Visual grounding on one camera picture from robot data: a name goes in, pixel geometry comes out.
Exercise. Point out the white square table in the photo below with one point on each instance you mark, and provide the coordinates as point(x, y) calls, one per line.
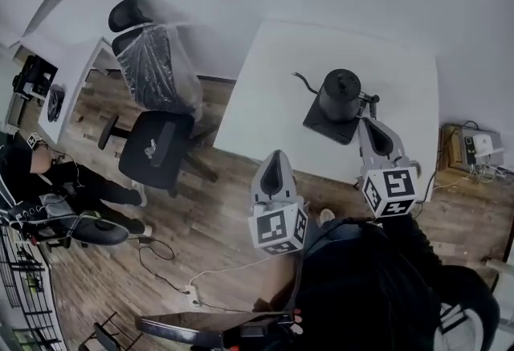
point(273, 100)

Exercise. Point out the black gooseneck kettle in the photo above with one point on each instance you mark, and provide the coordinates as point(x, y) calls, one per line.
point(341, 96)

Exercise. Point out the black monitor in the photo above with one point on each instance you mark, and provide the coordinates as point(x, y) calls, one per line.
point(38, 76)

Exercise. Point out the person's right white shoe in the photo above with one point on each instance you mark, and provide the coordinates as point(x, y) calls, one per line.
point(326, 217)

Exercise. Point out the black square kettle base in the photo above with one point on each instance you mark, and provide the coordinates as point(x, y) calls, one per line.
point(321, 127)

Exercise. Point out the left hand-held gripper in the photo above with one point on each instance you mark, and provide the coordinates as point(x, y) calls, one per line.
point(277, 227)

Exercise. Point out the person's left forearm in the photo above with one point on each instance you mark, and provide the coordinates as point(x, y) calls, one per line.
point(277, 281)

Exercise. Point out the white router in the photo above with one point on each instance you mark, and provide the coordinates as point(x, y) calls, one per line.
point(482, 144)

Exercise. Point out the black domed backpack unit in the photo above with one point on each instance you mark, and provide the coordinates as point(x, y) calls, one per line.
point(102, 229)

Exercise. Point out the plastic-wrapped black office chair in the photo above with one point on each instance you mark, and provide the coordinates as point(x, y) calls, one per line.
point(156, 148)

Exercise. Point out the person's black clothing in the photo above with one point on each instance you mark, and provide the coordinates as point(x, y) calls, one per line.
point(361, 293)

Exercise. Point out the black flat panel device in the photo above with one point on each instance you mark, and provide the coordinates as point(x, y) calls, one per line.
point(192, 327)

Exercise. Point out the long white desk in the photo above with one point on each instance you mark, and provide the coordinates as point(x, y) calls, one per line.
point(76, 72)

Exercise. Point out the black metal shelf rack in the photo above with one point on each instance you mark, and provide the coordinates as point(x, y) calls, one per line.
point(28, 293)

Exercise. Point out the small black box device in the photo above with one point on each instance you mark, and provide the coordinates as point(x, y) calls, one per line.
point(468, 150)

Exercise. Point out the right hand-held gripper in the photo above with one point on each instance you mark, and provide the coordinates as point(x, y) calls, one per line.
point(393, 188)

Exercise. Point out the white power strip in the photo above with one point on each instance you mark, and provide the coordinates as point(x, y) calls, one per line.
point(194, 296)

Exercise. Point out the person's right forearm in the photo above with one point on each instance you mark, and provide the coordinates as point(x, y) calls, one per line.
point(409, 241)

